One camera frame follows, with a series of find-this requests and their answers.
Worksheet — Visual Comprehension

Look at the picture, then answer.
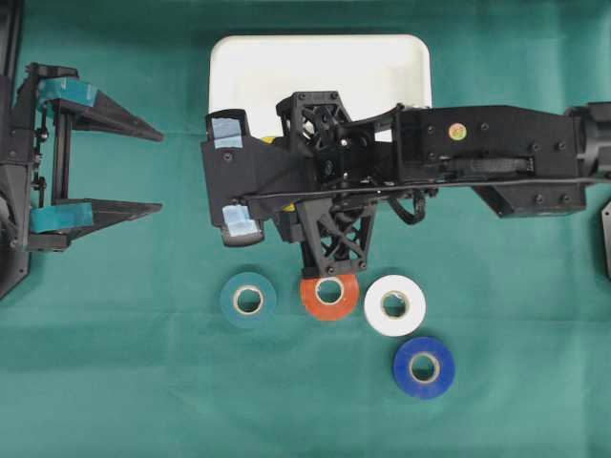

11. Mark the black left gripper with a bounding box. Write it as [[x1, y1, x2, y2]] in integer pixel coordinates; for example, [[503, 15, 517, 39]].
[[9, 63, 163, 251]]

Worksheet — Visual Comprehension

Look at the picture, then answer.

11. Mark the teal tape roll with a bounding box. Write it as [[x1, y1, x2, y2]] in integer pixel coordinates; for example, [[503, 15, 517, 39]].
[[220, 272, 277, 329]]

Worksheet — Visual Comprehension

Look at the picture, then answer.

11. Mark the white plastic tray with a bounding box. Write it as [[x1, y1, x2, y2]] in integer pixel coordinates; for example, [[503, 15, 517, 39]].
[[208, 34, 432, 137]]

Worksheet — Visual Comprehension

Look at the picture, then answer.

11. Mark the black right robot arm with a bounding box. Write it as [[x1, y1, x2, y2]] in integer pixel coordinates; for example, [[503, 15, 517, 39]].
[[273, 91, 610, 279]]

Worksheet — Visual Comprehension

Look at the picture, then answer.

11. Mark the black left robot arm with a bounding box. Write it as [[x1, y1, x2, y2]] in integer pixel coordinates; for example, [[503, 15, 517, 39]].
[[1, 1, 163, 295]]

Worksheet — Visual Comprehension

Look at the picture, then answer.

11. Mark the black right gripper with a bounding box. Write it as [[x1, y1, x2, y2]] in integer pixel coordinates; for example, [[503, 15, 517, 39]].
[[276, 91, 401, 280]]

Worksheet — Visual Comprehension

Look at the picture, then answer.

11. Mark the green table cloth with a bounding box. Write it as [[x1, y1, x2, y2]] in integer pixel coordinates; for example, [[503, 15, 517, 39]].
[[1, 1, 610, 457]]

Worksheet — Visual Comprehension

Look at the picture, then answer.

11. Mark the red tape roll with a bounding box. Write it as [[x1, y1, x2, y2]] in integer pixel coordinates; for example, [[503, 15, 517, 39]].
[[300, 274, 360, 321]]

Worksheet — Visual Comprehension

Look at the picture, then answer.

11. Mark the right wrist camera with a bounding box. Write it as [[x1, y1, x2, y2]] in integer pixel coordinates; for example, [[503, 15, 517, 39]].
[[201, 109, 316, 247]]

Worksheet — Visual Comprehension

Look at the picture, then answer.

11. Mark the black angle bracket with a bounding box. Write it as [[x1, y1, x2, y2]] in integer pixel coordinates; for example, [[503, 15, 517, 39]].
[[600, 201, 611, 279]]

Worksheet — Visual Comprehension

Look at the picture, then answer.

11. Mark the blue tape roll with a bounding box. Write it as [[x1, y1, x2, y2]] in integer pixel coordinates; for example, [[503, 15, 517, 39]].
[[392, 337, 455, 400]]

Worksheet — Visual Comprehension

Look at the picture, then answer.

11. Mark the white tape roll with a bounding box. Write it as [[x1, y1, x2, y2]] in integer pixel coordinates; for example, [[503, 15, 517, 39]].
[[364, 275, 427, 337]]

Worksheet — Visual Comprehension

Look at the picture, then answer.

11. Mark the black camera cable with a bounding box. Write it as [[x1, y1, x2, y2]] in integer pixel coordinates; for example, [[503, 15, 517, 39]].
[[233, 176, 611, 225]]

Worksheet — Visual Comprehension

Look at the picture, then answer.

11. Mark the yellow tape roll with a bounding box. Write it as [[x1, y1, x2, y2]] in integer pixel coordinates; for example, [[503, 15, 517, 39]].
[[261, 136, 296, 212]]

